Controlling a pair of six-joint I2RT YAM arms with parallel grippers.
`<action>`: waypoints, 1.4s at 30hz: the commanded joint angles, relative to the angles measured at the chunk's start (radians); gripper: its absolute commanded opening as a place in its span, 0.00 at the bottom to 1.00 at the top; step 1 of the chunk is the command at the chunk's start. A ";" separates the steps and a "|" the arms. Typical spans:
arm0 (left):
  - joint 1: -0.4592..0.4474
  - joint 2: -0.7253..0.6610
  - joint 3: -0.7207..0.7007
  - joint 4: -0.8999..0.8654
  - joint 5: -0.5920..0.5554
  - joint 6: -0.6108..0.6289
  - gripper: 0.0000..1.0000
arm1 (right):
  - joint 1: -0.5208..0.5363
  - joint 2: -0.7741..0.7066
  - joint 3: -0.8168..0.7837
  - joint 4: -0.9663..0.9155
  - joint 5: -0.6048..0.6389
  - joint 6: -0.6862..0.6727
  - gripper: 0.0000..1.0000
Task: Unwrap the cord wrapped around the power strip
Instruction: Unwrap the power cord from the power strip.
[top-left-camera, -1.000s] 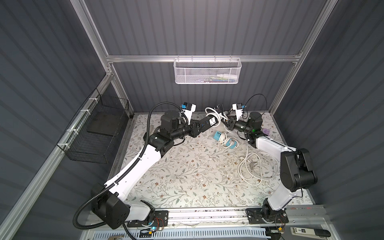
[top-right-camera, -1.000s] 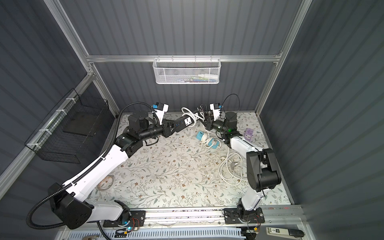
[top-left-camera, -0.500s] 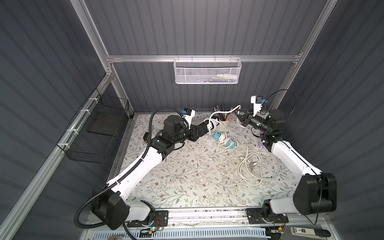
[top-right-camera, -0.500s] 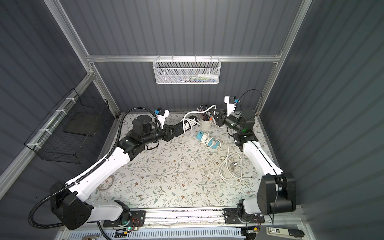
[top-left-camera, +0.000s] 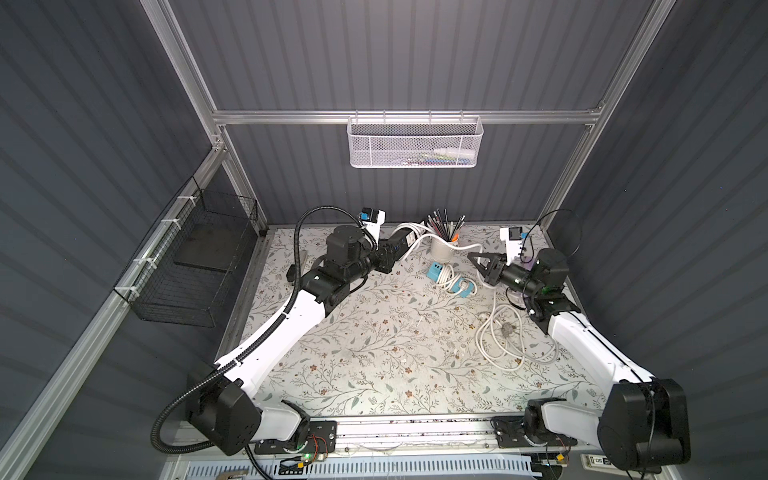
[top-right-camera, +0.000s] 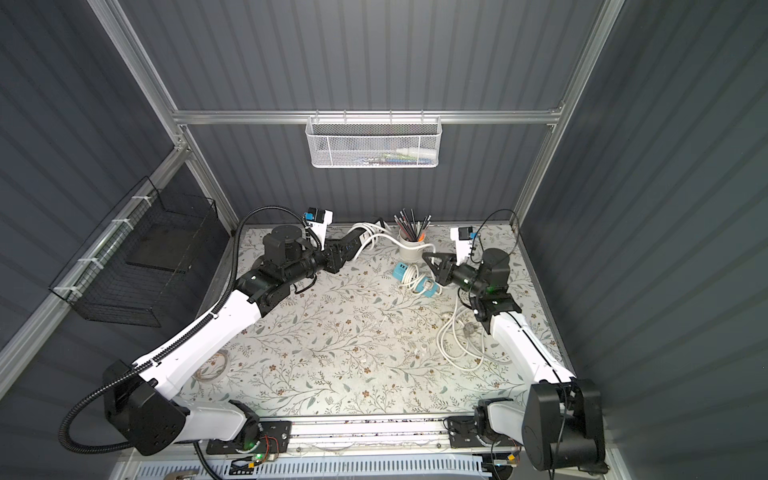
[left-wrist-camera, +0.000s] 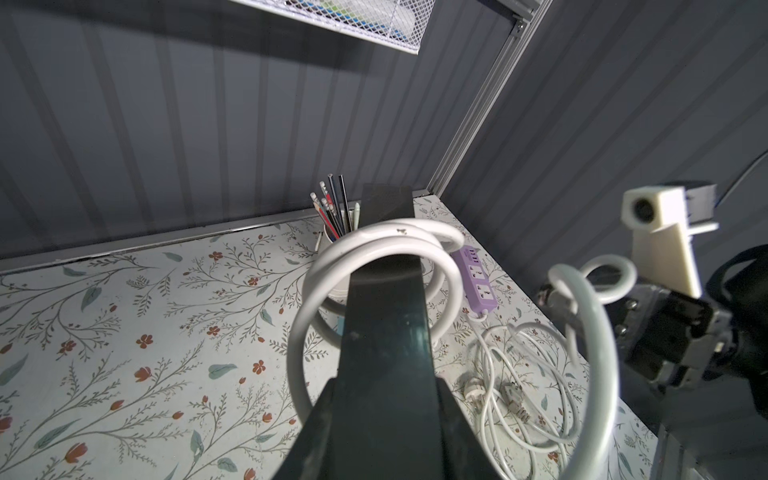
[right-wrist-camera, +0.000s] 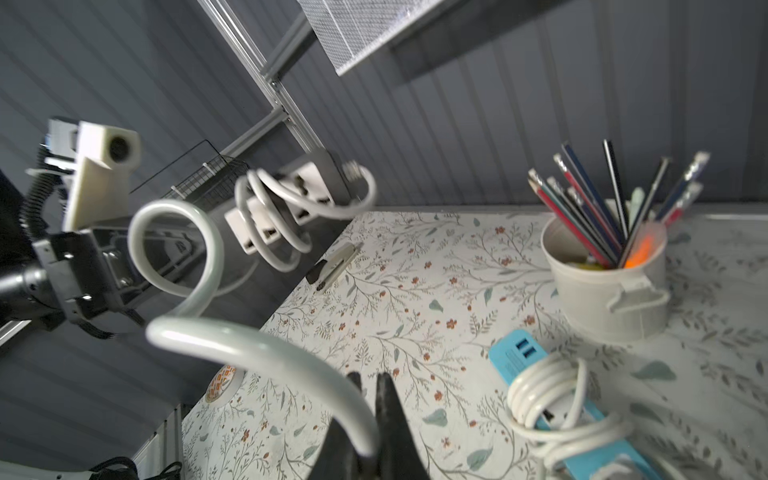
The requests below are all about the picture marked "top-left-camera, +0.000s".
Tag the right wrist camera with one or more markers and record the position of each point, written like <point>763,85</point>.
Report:
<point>514,238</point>

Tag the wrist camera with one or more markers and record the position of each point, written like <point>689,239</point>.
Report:
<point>372,220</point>
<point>514,238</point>

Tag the markers in white basket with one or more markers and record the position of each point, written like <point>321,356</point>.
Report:
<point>449,156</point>

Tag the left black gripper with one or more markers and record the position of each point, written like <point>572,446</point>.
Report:
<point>391,250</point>

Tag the bundle of pens and pencils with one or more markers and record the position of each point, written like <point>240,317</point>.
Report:
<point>447,229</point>

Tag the black power strip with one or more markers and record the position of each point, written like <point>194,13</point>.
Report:
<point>400,242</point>

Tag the white slotted cable duct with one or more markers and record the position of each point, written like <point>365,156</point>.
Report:
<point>370,466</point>

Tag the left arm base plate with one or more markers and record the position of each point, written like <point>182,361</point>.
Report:
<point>320,436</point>

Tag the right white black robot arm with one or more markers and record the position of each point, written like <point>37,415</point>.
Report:
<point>644,423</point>

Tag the white pen cup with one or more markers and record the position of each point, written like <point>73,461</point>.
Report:
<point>441,250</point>

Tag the purple power strip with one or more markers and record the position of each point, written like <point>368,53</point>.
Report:
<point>527,258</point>

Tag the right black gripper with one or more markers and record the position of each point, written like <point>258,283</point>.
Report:
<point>495,271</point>

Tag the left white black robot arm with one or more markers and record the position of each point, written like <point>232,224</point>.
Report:
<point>229,412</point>

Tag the white label device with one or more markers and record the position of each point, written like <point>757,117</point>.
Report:
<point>595,462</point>

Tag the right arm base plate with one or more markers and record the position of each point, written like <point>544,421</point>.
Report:
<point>516,432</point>

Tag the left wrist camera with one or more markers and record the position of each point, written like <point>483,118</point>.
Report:
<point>372,220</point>

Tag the black wire basket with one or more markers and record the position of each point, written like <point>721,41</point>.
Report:
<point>193,274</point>

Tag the floral table mat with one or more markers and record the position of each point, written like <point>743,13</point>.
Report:
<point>401,345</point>

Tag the white wire mesh basket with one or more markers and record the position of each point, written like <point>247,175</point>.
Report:
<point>377,142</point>

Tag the beige black stapler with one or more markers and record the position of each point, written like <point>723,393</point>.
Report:
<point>291,273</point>

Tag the teal power strip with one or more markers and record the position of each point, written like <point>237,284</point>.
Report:
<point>451,282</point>

